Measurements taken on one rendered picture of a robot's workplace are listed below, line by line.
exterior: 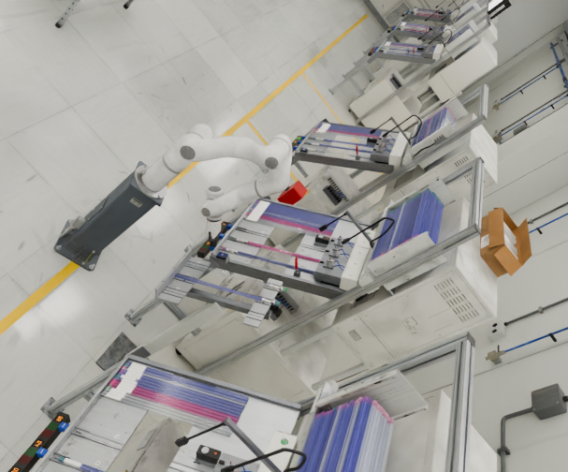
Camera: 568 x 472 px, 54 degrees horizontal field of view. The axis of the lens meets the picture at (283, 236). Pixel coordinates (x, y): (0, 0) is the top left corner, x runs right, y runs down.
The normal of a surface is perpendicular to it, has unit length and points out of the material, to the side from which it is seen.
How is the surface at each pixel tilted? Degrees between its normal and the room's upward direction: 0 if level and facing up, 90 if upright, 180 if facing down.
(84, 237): 90
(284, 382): 90
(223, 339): 90
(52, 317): 0
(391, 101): 90
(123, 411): 44
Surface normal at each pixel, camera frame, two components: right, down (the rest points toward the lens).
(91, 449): 0.06, -0.85
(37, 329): 0.70, -0.46
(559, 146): -0.31, 0.48
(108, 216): -0.07, 0.71
